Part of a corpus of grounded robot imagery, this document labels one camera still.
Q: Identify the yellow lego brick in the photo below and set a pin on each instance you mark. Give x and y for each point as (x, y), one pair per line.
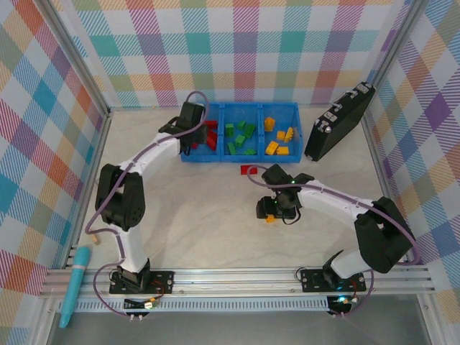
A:
(269, 124)
(272, 147)
(289, 133)
(270, 218)
(283, 151)
(280, 136)

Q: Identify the green lego brick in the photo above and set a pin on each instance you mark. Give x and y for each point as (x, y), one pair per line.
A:
(241, 125)
(232, 148)
(239, 140)
(249, 152)
(229, 129)
(250, 131)

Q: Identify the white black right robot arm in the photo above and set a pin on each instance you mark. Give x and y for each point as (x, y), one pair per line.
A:
(381, 237)

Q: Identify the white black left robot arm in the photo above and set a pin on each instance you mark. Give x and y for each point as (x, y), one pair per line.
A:
(120, 205)

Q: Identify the flat red lego plate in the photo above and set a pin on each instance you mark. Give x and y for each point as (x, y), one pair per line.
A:
(248, 169)

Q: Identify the black briefcase with metal latches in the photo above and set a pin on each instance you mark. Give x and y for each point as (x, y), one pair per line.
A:
(339, 124)

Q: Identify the small power connector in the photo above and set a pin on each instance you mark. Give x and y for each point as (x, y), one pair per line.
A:
(345, 300)
(152, 303)

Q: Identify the teal marker pen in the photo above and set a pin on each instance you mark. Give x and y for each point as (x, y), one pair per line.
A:
(75, 284)

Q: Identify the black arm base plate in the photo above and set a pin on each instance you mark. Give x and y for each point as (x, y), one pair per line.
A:
(309, 282)
(163, 282)

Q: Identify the aluminium mounting rail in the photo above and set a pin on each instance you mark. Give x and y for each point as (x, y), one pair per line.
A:
(233, 278)

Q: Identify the aluminium side rail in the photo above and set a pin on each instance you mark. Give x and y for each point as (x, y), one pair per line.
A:
(85, 161)
(383, 179)

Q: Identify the aluminium corner post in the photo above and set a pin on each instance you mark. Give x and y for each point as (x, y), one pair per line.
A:
(79, 57)
(399, 36)

